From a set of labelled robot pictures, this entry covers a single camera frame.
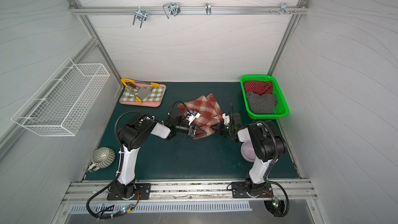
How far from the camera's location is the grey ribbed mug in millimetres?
775

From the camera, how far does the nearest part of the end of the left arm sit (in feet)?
2.68

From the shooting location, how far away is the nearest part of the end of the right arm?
780mm

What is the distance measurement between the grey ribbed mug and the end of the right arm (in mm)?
574

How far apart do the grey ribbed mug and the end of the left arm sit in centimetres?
33

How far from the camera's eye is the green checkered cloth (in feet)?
3.64
